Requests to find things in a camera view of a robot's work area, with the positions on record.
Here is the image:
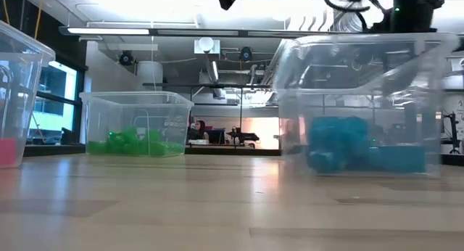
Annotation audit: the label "black overhead frame beam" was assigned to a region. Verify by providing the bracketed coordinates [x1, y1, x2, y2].
[57, 25, 464, 42]

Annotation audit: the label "thin black horizontal bar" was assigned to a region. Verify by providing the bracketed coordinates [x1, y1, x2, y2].
[142, 82, 280, 94]

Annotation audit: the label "white light strip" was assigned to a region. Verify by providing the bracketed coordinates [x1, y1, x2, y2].
[67, 27, 151, 36]

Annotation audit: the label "person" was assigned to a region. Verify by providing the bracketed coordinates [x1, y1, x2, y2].
[193, 120, 211, 142]

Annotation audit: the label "black round ceiling device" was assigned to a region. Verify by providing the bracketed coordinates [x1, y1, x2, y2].
[118, 50, 136, 67]
[239, 46, 254, 62]

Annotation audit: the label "clear plastic storage bin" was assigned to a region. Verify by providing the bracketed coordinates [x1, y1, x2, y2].
[273, 32, 460, 178]
[0, 20, 57, 169]
[78, 91, 195, 159]

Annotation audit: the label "long green building block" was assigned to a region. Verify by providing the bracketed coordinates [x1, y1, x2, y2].
[86, 141, 107, 155]
[149, 141, 170, 158]
[104, 132, 126, 155]

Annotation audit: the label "orange cable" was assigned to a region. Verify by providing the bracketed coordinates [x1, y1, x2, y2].
[34, 0, 45, 38]

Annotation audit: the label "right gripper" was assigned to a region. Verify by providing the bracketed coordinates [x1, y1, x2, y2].
[383, 32, 451, 75]

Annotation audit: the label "white cylindrical column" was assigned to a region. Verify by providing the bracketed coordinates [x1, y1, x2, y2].
[136, 60, 165, 93]

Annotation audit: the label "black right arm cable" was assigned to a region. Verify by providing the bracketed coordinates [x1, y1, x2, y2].
[321, 0, 396, 33]

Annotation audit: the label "silver ceiling ducts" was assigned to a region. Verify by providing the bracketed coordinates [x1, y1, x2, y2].
[259, 0, 385, 96]

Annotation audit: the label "short red building block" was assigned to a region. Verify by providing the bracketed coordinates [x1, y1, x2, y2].
[0, 137, 18, 169]

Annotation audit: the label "black background robot equipment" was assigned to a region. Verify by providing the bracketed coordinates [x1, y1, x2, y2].
[226, 129, 260, 145]

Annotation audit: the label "white round ceiling lamp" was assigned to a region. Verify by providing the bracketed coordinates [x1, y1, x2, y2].
[193, 36, 221, 55]

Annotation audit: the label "long blue building block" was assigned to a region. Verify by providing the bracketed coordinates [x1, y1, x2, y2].
[368, 145, 428, 174]

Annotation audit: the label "short green building block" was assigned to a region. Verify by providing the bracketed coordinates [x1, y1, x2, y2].
[125, 140, 150, 157]
[146, 128, 163, 144]
[121, 126, 139, 143]

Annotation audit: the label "large window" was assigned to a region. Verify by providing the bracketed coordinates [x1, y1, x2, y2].
[31, 61, 80, 146]

